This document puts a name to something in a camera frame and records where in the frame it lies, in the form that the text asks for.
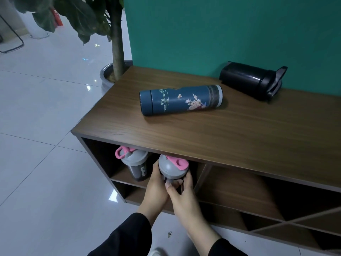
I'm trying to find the person's right hand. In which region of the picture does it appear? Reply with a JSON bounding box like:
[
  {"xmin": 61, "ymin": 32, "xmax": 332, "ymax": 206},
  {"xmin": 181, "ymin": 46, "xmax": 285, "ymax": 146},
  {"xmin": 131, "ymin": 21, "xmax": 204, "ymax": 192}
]
[{"xmin": 165, "ymin": 170, "xmax": 207, "ymax": 234}]

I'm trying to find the person's left hand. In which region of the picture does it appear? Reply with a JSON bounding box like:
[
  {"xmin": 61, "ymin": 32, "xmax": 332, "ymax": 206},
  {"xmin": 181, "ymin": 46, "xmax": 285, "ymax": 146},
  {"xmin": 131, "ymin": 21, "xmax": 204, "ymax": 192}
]
[{"xmin": 142, "ymin": 160, "xmax": 171, "ymax": 214}]

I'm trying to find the grey shaker bottle pink cap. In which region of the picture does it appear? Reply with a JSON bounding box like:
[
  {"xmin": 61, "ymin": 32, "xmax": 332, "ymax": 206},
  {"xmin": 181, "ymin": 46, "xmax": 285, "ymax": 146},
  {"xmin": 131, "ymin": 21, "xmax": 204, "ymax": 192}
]
[{"xmin": 158, "ymin": 154, "xmax": 190, "ymax": 184}]

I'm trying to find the person's left forearm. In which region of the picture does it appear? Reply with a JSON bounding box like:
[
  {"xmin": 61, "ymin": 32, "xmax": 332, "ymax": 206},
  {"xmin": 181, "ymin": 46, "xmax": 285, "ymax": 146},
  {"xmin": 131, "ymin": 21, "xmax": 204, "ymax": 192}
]
[{"xmin": 87, "ymin": 204, "xmax": 167, "ymax": 256}]

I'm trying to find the person's right forearm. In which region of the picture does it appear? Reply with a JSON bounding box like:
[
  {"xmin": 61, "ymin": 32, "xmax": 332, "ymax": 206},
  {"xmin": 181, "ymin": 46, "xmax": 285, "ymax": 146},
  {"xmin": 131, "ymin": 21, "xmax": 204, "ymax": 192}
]
[{"xmin": 186, "ymin": 222, "xmax": 248, "ymax": 256}]

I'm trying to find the dark shaker bottle pink cap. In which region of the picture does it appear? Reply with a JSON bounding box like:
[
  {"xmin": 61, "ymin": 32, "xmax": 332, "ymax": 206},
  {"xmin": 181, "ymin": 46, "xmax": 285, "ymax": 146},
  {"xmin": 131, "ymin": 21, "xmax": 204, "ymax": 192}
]
[{"xmin": 115, "ymin": 146, "xmax": 150, "ymax": 182}]

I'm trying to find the blue floral thermos bottle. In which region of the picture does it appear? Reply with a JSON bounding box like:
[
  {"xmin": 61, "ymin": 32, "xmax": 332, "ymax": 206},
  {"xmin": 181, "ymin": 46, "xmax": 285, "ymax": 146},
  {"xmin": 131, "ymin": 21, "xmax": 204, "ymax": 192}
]
[{"xmin": 139, "ymin": 85, "xmax": 223, "ymax": 116}]

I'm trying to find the grey ceramic plant pot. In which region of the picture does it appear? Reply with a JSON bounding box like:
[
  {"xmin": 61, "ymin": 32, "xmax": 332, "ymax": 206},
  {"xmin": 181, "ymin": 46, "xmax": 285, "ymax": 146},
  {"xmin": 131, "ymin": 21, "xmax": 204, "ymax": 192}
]
[{"xmin": 100, "ymin": 60, "xmax": 133, "ymax": 95}]

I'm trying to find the brown wooden shelf cabinet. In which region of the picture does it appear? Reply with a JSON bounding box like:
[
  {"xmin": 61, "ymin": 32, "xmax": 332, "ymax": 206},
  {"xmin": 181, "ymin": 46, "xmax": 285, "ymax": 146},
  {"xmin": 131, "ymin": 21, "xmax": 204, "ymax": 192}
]
[{"xmin": 71, "ymin": 66, "xmax": 341, "ymax": 256}]

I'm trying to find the black shaker bottle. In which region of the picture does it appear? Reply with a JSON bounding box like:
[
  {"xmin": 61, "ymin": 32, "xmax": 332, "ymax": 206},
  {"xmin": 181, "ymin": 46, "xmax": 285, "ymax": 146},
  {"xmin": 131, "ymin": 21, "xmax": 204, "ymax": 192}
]
[{"xmin": 219, "ymin": 61, "xmax": 288, "ymax": 102}]

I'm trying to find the green leafy indoor tree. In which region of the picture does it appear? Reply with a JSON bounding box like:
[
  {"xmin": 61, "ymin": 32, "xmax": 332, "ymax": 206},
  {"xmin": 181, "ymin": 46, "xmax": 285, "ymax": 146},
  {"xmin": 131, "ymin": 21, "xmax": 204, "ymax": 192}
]
[{"xmin": 12, "ymin": 0, "xmax": 126, "ymax": 81}]

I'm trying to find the white round stand base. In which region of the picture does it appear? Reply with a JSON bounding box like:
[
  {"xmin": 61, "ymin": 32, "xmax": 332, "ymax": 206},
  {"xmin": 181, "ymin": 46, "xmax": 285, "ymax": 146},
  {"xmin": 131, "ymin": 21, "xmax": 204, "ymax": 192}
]
[{"xmin": 29, "ymin": 31, "xmax": 50, "ymax": 40}]

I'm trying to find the red fire extinguisher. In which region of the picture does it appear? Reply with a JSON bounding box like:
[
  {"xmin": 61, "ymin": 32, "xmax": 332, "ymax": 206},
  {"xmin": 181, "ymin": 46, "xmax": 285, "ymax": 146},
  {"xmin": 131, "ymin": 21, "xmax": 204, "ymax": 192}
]
[{"xmin": 51, "ymin": 7, "xmax": 64, "ymax": 27}]

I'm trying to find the black metal frame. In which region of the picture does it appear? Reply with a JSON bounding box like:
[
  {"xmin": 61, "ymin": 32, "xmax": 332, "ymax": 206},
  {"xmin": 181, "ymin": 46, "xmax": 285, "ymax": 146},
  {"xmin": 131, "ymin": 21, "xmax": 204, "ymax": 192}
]
[{"xmin": 0, "ymin": 14, "xmax": 25, "ymax": 54}]

